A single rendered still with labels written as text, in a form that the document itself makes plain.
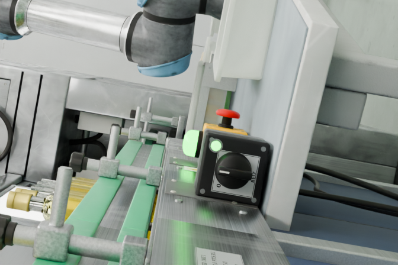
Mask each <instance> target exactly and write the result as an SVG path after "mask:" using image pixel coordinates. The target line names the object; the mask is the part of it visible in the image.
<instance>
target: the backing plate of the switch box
mask: <svg viewBox="0 0 398 265"><path fill-rule="evenodd" d="M165 193H166V194H170V195H177V196H183V197H188V198H194V199H200V200H204V201H210V202H217V203H223V204H228V205H234V206H241V207H244V208H251V209H257V210H259V208H258V206H255V205H248V204H244V203H237V202H235V201H233V202H231V201H224V200H221V199H214V198H208V197H203V196H197V195H196V194H195V186H194V184H193V183H187V182H180V181H176V180H175V179H172V180H170V179H167V180H166V188H165Z"/></svg>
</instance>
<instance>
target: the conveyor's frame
mask: <svg viewBox="0 0 398 265"><path fill-rule="evenodd" d="M182 146H183V141H182V140H176V139H172V138H170V140H168V146H167V150H166V156H165V162H164V166H163V172H165V174H164V178H163V179H161V185H160V188H159V194H158V201H157V205H156V211H155V217H154V221H153V227H152V233H151V237H150V243H149V246H152V253H151V258H150V263H146V265H291V264H290V262H289V261H288V259H287V257H286V256H285V254H284V252H283V250H282V249H281V247H280V245H279V243H278V237H277V235H276V234H275V232H274V231H271V230H270V228H269V226H268V224H267V222H266V221H265V219H264V217H263V216H262V214H261V212H260V210H257V209H251V208H244V207H241V206H234V205H228V204H223V203H217V202H210V201H204V200H200V199H194V198H188V197H183V196H177V195H170V194H166V193H165V188H166V180H167V179H170V180H172V179H175V180H176V181H180V182H187V183H193V184H194V183H195V177H196V173H197V168H193V167H187V166H179V165H175V164H169V158H170V157H177V158H178V159H185V160H191V161H197V159H198V158H196V157H192V156H187V155H186V154H185V153H184V151H183V148H182Z"/></svg>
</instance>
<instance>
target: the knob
mask: <svg viewBox="0 0 398 265"><path fill-rule="evenodd" d="M214 171H215V175H216V179H217V180H218V182H219V183H220V184H221V185H222V186H224V187H226V188H228V189H239V188H242V187H243V186H245V185H246V184H247V183H248V181H249V180H251V179H252V168H251V164H250V162H249V160H248V159H247V158H246V157H245V156H244V155H243V154H240V153H237V152H229V153H226V154H224V155H222V156H221V157H220V158H219V159H218V161H217V163H216V165H215V170H214Z"/></svg>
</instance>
